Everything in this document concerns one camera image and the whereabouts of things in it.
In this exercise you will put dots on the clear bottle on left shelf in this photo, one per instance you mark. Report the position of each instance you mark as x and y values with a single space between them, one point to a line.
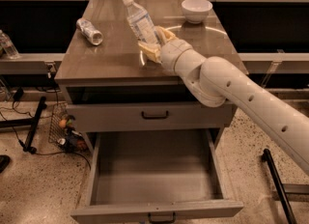
8 46

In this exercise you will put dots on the wire basket with items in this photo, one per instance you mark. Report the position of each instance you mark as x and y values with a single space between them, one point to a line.
62 133

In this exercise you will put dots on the clear plastic water bottle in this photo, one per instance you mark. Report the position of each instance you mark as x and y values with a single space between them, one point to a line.
140 22

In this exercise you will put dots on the grey drawer cabinet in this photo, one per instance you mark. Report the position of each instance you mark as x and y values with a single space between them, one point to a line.
116 71

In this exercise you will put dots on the open middle drawer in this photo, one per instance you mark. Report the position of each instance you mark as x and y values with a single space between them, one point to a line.
159 176

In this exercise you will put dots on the white ceramic bowl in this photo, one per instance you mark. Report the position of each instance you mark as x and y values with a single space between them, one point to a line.
196 11

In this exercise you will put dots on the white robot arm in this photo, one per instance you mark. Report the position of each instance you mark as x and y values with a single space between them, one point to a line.
214 80

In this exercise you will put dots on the black stand leg left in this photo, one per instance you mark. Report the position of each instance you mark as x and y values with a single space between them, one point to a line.
31 122

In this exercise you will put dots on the black stand leg right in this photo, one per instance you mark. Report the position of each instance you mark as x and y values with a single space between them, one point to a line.
284 189

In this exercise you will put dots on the black stand leg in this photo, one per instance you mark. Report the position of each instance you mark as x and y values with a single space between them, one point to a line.
31 122
284 189

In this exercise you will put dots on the closed top drawer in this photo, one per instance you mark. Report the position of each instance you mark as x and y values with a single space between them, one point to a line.
149 116

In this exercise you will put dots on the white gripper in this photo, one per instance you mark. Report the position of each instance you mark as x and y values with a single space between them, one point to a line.
173 53

